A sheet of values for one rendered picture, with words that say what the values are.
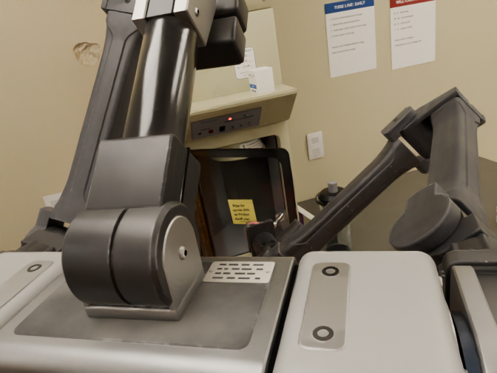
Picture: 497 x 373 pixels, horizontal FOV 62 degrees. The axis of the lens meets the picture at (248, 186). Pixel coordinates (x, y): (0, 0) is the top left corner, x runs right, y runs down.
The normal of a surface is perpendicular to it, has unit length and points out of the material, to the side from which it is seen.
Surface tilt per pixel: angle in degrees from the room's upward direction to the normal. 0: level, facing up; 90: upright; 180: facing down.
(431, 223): 39
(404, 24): 90
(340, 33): 90
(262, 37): 90
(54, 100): 90
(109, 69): 61
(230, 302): 0
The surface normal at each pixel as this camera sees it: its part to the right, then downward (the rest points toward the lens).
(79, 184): -0.15, -0.11
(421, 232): -0.73, -0.68
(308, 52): 0.27, 0.33
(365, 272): -0.16, -0.91
